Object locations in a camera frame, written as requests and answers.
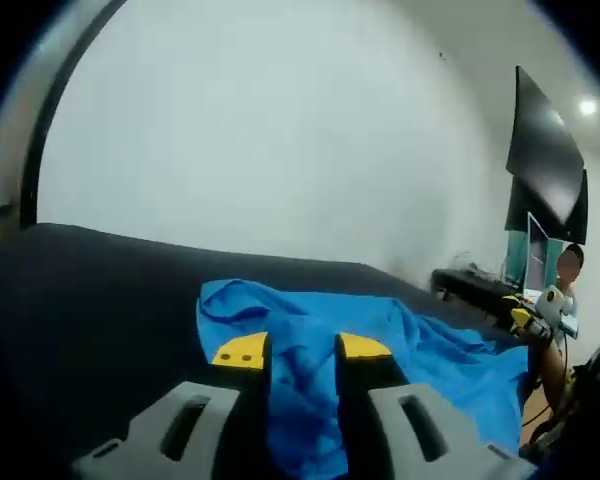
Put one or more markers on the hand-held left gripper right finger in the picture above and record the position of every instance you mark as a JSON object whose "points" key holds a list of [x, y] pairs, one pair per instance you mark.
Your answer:
{"points": [[395, 425]]}

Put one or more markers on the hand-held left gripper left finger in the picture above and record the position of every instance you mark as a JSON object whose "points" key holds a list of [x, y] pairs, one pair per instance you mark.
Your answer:
{"points": [[200, 425]]}

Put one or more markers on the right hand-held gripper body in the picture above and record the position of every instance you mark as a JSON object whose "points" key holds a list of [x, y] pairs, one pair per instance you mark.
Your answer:
{"points": [[550, 302]]}

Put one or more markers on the blue cloth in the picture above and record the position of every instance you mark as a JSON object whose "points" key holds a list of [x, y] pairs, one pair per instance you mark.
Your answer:
{"points": [[380, 330]]}

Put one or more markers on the black side table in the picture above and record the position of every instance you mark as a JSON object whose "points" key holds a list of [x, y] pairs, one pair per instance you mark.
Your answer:
{"points": [[472, 287]]}

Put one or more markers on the large black monitor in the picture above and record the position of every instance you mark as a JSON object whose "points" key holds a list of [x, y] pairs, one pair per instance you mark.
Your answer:
{"points": [[545, 150]]}

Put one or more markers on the ceiling light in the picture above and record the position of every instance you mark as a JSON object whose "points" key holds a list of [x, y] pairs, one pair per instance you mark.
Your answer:
{"points": [[587, 106]]}

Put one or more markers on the black-framed glass partition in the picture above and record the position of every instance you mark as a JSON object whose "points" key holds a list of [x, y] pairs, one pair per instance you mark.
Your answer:
{"points": [[5, 165]]}

